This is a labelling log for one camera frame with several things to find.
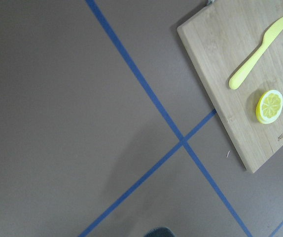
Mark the yellow plastic knife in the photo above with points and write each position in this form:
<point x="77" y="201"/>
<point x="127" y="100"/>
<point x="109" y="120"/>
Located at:
<point x="243" y="71"/>

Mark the grey and pink cloth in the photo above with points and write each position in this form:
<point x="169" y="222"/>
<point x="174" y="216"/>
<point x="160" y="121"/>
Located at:
<point x="160" y="232"/>

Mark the yellow lemon slices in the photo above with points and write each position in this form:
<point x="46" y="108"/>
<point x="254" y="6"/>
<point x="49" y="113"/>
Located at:
<point x="269" y="107"/>

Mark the bamboo cutting board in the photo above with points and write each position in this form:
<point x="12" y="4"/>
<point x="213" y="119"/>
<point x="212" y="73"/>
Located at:
<point x="236" y="47"/>

